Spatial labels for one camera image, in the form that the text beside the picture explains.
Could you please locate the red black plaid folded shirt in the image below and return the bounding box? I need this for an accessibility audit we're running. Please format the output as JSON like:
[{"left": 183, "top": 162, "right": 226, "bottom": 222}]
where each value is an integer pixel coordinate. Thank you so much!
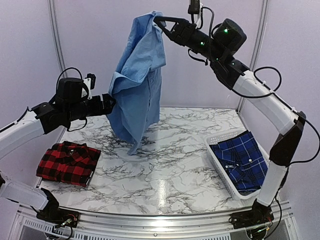
[{"left": 36, "top": 141, "right": 101, "bottom": 188}]

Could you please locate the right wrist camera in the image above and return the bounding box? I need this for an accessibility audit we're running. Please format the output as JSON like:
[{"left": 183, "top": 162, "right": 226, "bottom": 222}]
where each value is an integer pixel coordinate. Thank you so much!
[{"left": 187, "top": 0, "right": 201, "bottom": 15}]

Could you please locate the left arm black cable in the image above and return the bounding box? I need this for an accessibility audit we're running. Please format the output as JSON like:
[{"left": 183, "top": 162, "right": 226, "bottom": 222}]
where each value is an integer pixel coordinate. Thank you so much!
[{"left": 56, "top": 66, "right": 87, "bottom": 132}]

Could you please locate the blue plaid shirt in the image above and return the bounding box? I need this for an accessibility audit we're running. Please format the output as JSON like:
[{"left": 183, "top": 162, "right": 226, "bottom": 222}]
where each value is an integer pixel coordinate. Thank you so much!
[{"left": 209, "top": 130, "right": 268, "bottom": 193}]

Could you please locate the aluminium front frame rail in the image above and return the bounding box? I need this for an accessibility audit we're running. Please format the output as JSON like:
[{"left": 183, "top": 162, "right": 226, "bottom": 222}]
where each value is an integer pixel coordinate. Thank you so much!
[{"left": 8, "top": 201, "right": 302, "bottom": 240}]

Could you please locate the right aluminium corner post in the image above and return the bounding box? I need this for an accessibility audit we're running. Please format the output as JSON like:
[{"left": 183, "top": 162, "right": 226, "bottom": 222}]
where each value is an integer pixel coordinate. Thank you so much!
[{"left": 235, "top": 0, "right": 270, "bottom": 113}]

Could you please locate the white plastic basket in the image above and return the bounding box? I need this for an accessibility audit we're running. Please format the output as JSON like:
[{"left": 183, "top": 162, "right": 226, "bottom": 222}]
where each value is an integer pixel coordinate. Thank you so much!
[{"left": 204, "top": 128, "right": 269, "bottom": 201}]

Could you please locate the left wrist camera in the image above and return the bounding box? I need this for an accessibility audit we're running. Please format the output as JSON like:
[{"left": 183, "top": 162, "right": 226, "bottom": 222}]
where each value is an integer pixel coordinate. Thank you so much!
[{"left": 83, "top": 73, "right": 96, "bottom": 90}]

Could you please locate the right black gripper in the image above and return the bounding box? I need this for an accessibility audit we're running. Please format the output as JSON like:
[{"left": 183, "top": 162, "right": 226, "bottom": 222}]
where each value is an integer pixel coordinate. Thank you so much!
[{"left": 155, "top": 16, "right": 227, "bottom": 62}]

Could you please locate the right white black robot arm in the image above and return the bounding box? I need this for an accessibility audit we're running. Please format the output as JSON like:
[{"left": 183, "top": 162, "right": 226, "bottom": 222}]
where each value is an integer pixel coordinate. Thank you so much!
[{"left": 154, "top": 16, "right": 306, "bottom": 224}]

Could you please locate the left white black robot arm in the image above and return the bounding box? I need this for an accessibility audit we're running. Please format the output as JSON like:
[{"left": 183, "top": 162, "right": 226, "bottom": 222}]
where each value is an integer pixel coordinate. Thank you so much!
[{"left": 0, "top": 77, "right": 116, "bottom": 223}]

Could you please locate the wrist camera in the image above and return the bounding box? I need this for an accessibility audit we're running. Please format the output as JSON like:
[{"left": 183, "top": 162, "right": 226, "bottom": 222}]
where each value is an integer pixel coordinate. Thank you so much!
[
  {"left": 83, "top": 73, "right": 96, "bottom": 90},
  {"left": 187, "top": 0, "right": 201, "bottom": 15}
]

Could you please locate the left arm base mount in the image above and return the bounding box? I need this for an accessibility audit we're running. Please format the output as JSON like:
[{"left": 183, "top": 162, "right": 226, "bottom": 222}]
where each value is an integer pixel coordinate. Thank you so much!
[{"left": 36, "top": 209, "right": 80, "bottom": 228}]

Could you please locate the light blue long sleeve shirt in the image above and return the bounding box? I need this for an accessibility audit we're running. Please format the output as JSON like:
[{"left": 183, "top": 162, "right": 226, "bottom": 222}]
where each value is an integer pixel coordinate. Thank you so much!
[{"left": 107, "top": 11, "right": 166, "bottom": 155}]

